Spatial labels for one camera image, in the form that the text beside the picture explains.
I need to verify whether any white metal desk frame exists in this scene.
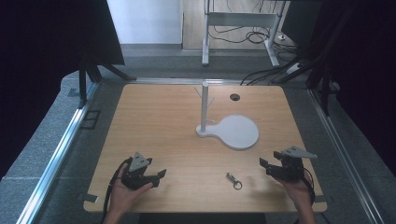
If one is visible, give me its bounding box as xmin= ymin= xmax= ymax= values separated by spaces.
xmin=201 ymin=0 xmax=287 ymax=68

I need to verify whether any aluminium rail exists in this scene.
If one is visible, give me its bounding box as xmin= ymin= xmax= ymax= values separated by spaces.
xmin=16 ymin=81 xmax=100 ymax=224
xmin=126 ymin=77 xmax=245 ymax=86
xmin=307 ymin=88 xmax=387 ymax=224

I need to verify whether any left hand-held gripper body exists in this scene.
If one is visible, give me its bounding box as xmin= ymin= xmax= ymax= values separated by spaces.
xmin=120 ymin=151 xmax=159 ymax=191

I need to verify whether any black floor cable bundle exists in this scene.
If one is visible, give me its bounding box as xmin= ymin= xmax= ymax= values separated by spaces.
xmin=207 ymin=23 xmax=301 ymax=63

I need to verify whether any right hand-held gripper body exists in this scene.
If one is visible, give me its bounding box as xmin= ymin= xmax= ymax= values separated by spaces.
xmin=265 ymin=146 xmax=318 ymax=182

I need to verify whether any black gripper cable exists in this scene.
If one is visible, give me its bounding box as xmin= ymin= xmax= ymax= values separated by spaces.
xmin=100 ymin=156 xmax=134 ymax=224
xmin=302 ymin=167 xmax=317 ymax=205

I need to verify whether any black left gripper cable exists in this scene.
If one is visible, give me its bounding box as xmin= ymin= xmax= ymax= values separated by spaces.
xmin=100 ymin=156 xmax=134 ymax=224

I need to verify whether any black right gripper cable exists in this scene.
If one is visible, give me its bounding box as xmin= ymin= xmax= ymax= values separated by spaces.
xmin=302 ymin=167 xmax=317 ymax=205

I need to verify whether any dark curtain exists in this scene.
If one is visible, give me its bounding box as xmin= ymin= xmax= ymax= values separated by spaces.
xmin=281 ymin=0 xmax=396 ymax=176
xmin=0 ymin=0 xmax=126 ymax=180

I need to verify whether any metal keychain with ring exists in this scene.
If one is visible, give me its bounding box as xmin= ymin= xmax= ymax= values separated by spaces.
xmin=225 ymin=172 xmax=244 ymax=191

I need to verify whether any black metal stand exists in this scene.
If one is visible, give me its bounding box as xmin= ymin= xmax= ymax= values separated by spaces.
xmin=270 ymin=50 xmax=332 ymax=117
xmin=78 ymin=54 xmax=137 ymax=110

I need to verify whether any white power strip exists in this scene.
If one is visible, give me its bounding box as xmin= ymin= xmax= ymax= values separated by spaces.
xmin=285 ymin=62 xmax=303 ymax=75

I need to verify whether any black floor frame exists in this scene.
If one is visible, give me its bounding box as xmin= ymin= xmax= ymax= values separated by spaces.
xmin=79 ymin=108 xmax=102 ymax=131

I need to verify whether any person's left hand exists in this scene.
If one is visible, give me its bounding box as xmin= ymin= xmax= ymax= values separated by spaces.
xmin=108 ymin=162 xmax=154 ymax=217

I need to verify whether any white branched stand with base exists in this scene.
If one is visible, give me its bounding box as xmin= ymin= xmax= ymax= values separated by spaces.
xmin=193 ymin=80 xmax=261 ymax=151

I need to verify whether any person's right hand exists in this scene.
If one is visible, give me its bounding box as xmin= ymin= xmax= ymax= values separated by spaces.
xmin=275 ymin=171 xmax=314 ymax=207

